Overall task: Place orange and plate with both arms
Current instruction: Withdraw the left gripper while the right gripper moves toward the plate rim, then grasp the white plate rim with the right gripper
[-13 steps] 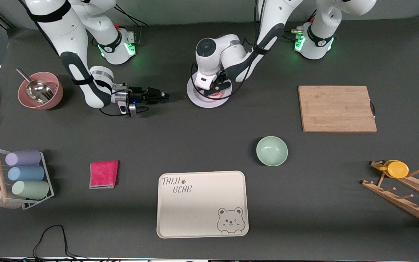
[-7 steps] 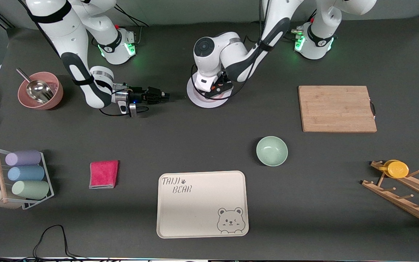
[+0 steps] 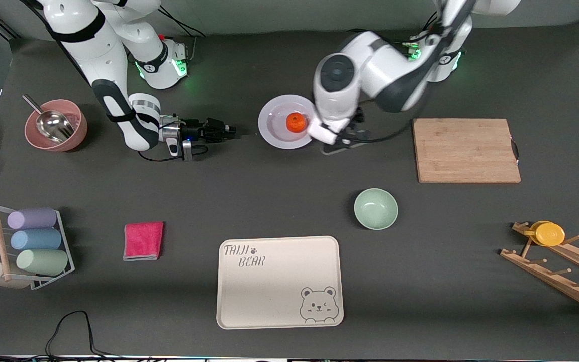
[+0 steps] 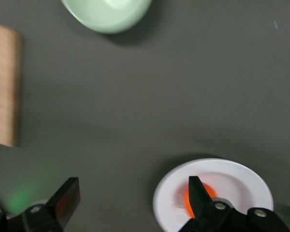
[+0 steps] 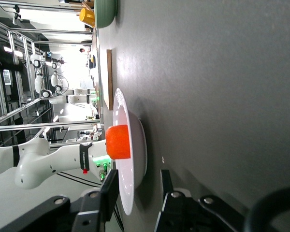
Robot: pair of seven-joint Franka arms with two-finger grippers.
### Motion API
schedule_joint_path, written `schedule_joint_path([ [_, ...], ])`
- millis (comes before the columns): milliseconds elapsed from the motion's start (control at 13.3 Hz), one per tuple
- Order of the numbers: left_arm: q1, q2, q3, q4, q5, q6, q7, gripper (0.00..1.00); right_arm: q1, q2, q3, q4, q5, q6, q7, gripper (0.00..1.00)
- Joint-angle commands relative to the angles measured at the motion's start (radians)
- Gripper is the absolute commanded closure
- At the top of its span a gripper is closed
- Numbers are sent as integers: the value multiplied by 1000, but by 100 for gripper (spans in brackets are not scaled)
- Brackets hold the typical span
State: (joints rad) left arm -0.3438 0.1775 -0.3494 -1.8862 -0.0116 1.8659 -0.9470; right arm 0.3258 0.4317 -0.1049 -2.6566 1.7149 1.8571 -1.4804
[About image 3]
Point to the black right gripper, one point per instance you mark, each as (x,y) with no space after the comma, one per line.
(202,130)

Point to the white round plate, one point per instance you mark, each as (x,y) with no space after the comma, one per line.
(274,123)

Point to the orange fruit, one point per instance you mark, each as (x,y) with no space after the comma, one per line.
(297,123)

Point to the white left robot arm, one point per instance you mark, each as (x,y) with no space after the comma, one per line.
(370,60)

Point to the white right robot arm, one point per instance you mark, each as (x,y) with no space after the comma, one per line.
(98,55)

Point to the pink folded cloth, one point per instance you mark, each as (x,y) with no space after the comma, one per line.
(143,241)

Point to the pink ribbed bowl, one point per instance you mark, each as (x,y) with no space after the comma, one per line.
(79,136)

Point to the metal scoop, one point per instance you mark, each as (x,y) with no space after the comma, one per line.
(56,124)

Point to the cream bear print tray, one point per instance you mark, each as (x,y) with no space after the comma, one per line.
(269,291)

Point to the pale green bowl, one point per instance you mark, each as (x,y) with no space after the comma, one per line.
(376,208)

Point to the purple cup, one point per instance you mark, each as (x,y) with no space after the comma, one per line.
(30,218)

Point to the blue cup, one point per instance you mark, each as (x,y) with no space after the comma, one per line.
(35,239)

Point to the green cup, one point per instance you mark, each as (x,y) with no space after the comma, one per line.
(43,262)

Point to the wooden cutting board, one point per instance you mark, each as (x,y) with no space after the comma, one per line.
(445,151)

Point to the yellow cup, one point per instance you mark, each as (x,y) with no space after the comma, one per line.
(548,234)

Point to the wooden peg rack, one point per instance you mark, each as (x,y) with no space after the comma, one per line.
(556,282)

